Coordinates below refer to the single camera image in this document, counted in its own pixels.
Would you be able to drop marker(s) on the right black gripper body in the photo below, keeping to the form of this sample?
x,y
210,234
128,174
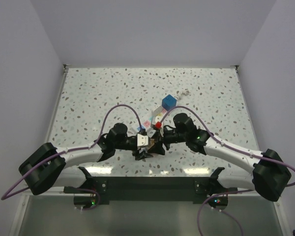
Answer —
x,y
173,136

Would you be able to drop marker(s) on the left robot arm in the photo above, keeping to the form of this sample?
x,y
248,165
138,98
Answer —
x,y
51,166

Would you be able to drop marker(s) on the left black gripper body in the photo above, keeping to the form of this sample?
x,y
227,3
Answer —
x,y
128,143

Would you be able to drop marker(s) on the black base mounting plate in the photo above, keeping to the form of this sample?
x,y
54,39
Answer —
x,y
165,189

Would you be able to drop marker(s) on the blue cube socket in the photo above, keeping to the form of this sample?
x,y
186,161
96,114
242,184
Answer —
x,y
168,102

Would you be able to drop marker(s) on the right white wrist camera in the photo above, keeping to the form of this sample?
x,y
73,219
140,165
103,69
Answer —
x,y
155,127

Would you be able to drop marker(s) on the pink cube socket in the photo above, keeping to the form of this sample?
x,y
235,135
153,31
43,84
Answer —
x,y
151,143

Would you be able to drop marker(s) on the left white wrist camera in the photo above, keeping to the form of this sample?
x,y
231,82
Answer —
x,y
143,141

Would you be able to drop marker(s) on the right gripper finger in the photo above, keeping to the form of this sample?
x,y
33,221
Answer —
x,y
157,136
157,149

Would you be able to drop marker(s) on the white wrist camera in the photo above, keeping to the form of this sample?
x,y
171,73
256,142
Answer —
x,y
155,127
143,141

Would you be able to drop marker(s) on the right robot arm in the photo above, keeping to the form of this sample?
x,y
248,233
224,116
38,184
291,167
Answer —
x,y
263,172

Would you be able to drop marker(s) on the white power strip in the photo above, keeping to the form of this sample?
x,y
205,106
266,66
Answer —
x,y
153,115

